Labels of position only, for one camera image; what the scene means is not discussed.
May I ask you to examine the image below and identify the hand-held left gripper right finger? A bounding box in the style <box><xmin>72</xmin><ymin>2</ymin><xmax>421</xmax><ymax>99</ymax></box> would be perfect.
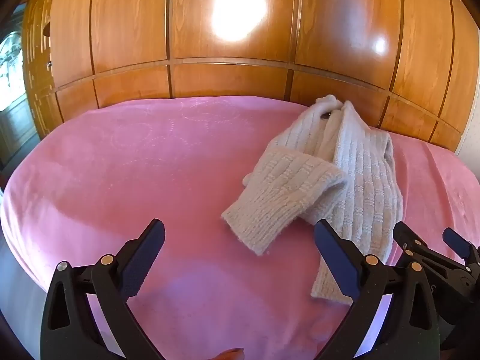
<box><xmin>314</xmin><ymin>219</ymin><xmax>441</xmax><ymax>360</ymax></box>

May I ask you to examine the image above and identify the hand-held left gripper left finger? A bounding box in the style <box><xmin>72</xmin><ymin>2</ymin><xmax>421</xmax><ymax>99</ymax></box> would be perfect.
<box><xmin>39</xmin><ymin>218</ymin><xmax>167</xmax><ymax>360</ymax></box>

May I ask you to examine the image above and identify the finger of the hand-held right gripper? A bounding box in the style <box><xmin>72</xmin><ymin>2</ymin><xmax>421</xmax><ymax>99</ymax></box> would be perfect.
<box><xmin>442</xmin><ymin>227</ymin><xmax>480</xmax><ymax>260</ymax></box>
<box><xmin>392</xmin><ymin>222</ymin><xmax>433</xmax><ymax>268</ymax></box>

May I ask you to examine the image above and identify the white knit sweater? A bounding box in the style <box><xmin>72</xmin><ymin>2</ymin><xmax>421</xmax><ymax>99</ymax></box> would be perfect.
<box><xmin>221</xmin><ymin>95</ymin><xmax>404</xmax><ymax>304</ymax></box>

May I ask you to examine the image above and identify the person's left hand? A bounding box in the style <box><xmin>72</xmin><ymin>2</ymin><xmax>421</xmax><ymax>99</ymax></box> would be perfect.
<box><xmin>217</xmin><ymin>347</ymin><xmax>245</xmax><ymax>360</ymax></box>

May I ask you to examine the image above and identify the pink blanket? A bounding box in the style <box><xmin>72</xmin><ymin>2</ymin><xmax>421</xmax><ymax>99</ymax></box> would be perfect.
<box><xmin>0</xmin><ymin>95</ymin><xmax>480</xmax><ymax>360</ymax></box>

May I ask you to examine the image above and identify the wooden wardrobe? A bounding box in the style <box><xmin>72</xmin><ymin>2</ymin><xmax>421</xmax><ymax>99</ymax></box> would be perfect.
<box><xmin>22</xmin><ymin>0</ymin><xmax>480</xmax><ymax>155</ymax></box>

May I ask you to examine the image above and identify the window with wooden frame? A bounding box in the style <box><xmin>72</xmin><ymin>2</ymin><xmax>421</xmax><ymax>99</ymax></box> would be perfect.
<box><xmin>0</xmin><ymin>3</ymin><xmax>40</xmax><ymax>169</ymax></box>

